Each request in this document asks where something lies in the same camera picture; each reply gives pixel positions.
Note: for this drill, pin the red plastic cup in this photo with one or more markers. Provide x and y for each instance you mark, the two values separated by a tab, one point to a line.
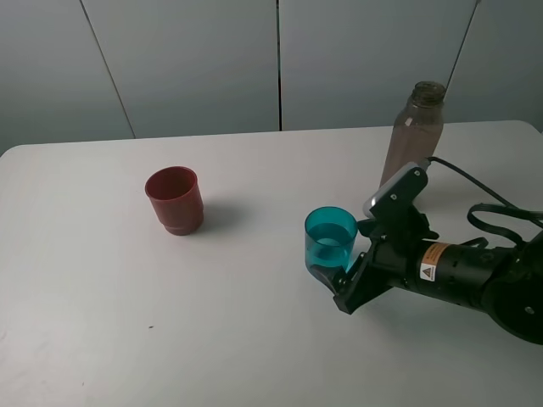
175	196

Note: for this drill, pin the brown transparent plastic bottle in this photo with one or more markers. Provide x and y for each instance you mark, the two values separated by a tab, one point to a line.
417	128

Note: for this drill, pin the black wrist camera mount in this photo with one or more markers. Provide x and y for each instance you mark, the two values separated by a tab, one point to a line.
392	201

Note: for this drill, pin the teal transparent plastic cup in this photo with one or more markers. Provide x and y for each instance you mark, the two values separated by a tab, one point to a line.
330	234

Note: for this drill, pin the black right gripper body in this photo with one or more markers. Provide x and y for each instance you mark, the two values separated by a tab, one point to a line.
408	238

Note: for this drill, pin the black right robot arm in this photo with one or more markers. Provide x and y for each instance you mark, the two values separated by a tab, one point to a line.
504	283

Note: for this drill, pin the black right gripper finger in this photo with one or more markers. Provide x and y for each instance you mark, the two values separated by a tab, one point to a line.
364	281
371	229

